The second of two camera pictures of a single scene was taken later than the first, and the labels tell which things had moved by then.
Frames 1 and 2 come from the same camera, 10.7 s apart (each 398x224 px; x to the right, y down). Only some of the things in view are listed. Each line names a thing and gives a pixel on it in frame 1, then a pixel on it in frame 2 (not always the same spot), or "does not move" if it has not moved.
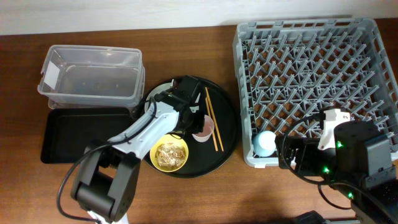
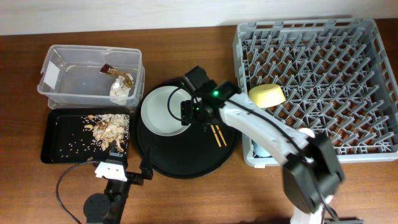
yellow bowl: [168, 154] to [266, 95]
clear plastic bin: [92, 76] does not move
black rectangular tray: [66, 132] does not move
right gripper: [306, 147] to [188, 116]
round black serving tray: [206, 156] does not move
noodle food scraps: [170, 155] to [107, 127]
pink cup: [208, 129] to [308, 131]
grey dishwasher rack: [289, 70] does not move
